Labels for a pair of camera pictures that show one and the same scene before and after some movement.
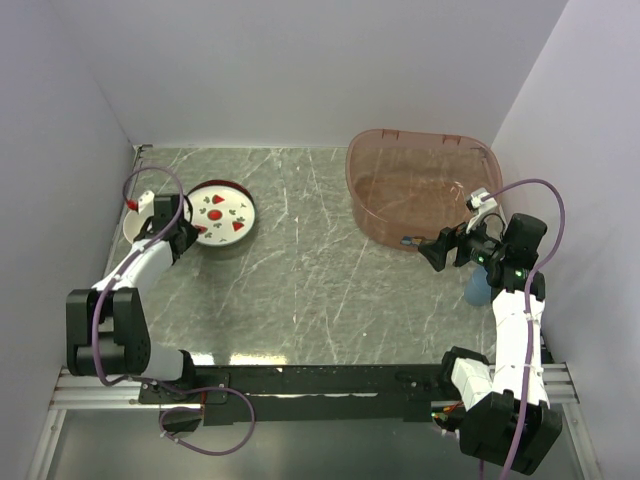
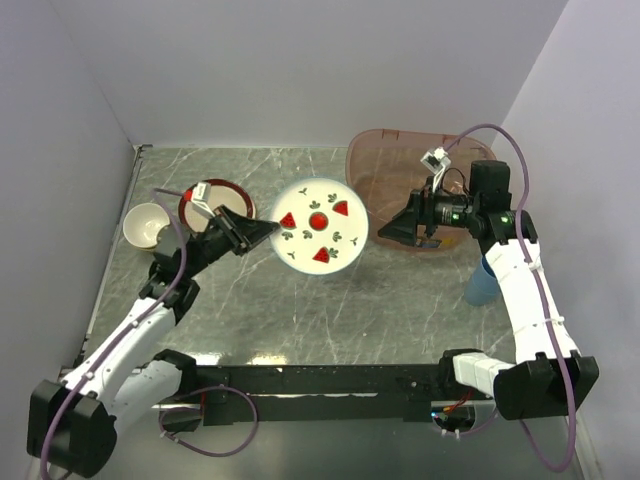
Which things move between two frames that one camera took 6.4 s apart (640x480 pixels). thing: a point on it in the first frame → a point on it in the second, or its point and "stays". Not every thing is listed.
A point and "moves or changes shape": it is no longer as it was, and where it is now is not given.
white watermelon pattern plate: x=224 y=211 moves or changes shape
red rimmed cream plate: x=220 y=196 stays
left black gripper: x=192 y=233 → x=243 y=232
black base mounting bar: x=305 y=394 stays
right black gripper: x=436 y=251 → x=403 y=226
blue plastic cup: x=478 y=290 stays
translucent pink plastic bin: x=415 y=183 stays
